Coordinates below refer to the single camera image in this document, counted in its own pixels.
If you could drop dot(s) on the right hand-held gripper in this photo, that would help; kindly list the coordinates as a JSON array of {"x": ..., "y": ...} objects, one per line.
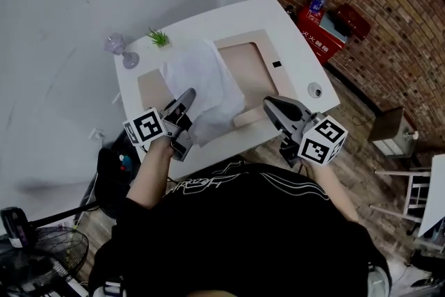
[{"x": 321, "y": 140}]

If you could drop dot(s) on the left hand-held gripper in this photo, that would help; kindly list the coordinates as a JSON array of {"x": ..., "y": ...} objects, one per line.
[{"x": 147, "y": 127}]

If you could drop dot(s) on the white cloth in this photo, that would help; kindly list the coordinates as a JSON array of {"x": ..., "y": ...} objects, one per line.
[{"x": 201, "y": 80}]

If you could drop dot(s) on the person's left forearm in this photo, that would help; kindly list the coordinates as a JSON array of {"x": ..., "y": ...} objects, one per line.
[{"x": 149, "y": 177}]

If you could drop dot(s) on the person's right forearm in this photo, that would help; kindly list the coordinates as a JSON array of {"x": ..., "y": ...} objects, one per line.
[{"x": 330, "y": 184}]

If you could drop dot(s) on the small green potted plant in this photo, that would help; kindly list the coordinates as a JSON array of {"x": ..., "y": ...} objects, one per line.
[{"x": 159, "y": 38}]

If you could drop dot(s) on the red fire equipment cabinet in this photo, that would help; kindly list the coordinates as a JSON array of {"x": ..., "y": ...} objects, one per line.
[{"x": 321, "y": 41}]

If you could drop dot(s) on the purple glass goblet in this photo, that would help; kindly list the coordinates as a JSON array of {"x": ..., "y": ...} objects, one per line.
[{"x": 120, "y": 47}]

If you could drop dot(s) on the brown box appliance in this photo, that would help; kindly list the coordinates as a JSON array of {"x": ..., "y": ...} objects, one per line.
[{"x": 391, "y": 132}]

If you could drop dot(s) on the black bag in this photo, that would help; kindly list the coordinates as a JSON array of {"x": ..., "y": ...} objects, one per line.
[{"x": 111, "y": 177}]

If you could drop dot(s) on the blue water bottle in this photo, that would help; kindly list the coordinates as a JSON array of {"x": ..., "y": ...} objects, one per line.
[{"x": 318, "y": 1}]

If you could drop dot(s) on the dark red box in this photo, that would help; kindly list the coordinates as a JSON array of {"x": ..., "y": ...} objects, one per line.
[{"x": 354, "y": 19}]

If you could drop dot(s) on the person's black printed t-shirt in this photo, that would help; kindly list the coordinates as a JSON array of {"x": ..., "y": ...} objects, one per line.
[{"x": 243, "y": 229}]

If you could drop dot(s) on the black floor fan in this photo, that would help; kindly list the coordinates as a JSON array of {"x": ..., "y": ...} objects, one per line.
[{"x": 41, "y": 261}]

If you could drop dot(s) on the white wall socket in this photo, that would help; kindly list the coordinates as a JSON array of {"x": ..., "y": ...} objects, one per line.
[{"x": 96, "y": 134}]

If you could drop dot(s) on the white frame side table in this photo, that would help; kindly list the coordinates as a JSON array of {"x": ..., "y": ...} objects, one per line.
[{"x": 432, "y": 191}]

